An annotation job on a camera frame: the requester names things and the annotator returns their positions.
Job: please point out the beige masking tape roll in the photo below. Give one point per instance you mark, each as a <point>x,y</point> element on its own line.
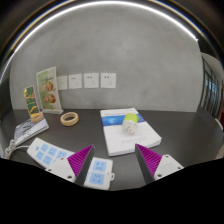
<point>63,121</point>

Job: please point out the black-framed glass window wall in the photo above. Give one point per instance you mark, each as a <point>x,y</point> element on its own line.
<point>210,90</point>

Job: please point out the grey magazine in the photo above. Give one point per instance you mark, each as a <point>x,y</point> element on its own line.
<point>30,128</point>

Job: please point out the white booklet with blue band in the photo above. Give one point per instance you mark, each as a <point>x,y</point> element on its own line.
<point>133,141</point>

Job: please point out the white power strip blue sockets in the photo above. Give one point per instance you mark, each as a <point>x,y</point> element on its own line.
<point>45,151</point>

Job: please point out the white wall socket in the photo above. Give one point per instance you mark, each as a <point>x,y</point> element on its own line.
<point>108,80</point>
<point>91,80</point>
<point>75,81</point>
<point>62,83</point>

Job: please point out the green and white charger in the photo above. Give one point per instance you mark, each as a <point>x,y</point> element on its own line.
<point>130,124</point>

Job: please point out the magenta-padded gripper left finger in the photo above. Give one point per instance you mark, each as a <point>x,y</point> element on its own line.
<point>80,160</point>

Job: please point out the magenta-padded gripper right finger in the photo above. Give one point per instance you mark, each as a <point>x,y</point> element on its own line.
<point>150,160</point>

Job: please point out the small card sign wooden base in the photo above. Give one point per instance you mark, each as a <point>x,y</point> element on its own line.
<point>31,100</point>

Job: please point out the white ceiling light strip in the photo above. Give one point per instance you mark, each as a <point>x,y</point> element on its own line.
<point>100,3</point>

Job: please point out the green menu sign acrylic stand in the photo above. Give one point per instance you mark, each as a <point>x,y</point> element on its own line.
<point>48,90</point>

